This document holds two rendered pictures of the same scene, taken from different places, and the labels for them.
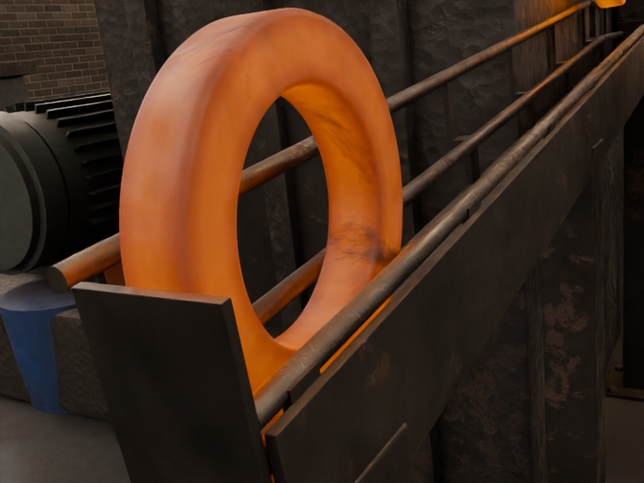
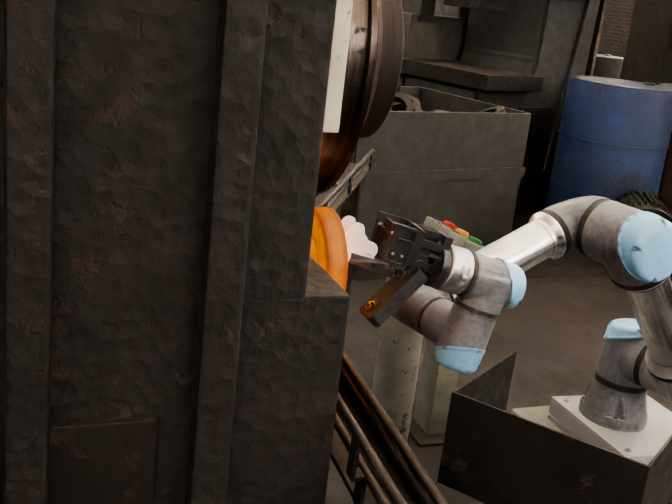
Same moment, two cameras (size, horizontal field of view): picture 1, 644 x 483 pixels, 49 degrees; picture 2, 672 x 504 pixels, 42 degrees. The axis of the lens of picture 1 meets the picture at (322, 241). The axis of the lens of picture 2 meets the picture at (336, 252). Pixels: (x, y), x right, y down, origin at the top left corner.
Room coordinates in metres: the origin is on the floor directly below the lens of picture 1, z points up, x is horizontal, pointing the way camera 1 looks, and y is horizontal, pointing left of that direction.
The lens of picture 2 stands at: (0.31, 0.55, 1.22)
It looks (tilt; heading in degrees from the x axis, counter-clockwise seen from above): 17 degrees down; 306
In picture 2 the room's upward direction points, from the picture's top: 7 degrees clockwise
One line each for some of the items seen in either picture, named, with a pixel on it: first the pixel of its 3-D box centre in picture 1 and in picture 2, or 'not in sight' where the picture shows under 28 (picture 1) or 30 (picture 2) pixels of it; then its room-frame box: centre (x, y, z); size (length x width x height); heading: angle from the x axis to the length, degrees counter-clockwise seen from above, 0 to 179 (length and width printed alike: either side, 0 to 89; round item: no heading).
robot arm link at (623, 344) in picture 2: not in sight; (632, 350); (0.84, -1.33, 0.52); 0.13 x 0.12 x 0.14; 161
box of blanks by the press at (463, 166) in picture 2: not in sight; (385, 170); (2.63, -2.96, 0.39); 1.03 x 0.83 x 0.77; 73
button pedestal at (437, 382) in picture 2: not in sight; (445, 331); (1.42, -1.55, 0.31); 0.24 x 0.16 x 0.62; 148
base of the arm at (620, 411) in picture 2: not in sight; (617, 396); (0.85, -1.33, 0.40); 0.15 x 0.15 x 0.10
